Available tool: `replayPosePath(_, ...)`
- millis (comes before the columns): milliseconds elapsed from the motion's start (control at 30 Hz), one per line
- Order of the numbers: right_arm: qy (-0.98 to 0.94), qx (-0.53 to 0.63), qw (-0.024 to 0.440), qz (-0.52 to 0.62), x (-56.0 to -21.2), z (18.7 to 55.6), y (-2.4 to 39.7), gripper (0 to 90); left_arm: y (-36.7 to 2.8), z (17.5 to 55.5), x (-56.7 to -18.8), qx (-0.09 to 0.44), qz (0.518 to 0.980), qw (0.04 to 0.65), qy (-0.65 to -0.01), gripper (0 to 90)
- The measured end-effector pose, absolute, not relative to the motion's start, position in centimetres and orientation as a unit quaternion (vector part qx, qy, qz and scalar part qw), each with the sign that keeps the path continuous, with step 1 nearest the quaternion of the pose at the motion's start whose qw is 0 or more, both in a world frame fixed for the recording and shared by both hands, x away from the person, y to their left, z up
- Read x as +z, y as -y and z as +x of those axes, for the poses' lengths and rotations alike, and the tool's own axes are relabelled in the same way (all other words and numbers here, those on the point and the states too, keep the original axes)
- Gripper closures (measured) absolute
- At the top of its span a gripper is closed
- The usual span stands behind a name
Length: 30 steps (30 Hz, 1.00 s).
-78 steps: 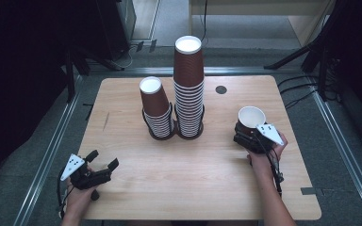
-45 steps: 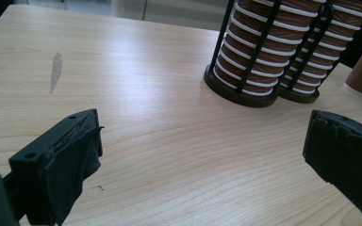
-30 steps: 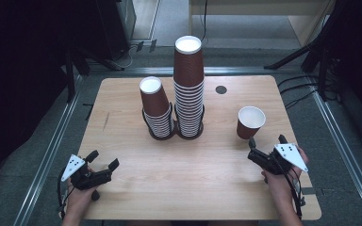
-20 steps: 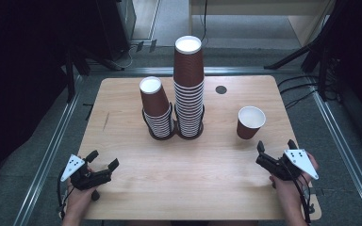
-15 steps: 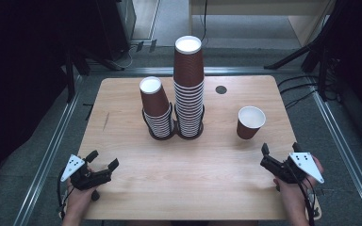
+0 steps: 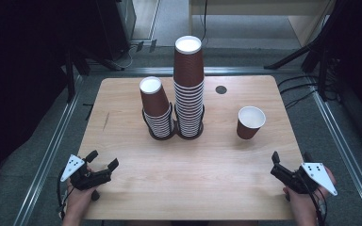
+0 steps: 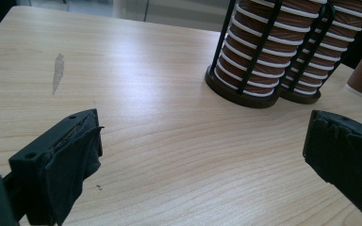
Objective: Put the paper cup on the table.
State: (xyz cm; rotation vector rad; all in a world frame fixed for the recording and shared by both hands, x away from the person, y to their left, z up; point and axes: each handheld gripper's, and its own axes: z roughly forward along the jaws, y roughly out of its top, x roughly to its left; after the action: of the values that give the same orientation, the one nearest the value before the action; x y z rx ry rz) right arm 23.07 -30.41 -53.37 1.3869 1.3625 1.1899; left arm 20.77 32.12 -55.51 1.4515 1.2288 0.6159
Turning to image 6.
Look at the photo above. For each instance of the person's right hand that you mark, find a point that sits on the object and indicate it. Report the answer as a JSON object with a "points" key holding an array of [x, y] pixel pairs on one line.
{"points": [[304, 204]]}

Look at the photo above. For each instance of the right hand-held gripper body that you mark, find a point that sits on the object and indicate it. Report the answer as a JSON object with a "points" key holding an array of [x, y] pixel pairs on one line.
{"points": [[292, 179]]}

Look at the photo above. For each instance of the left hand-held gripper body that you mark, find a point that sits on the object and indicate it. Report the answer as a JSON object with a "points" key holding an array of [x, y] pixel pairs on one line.
{"points": [[89, 179]]}

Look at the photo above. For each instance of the person's left hand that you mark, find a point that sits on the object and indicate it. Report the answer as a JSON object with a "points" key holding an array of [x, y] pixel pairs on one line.
{"points": [[78, 201]]}

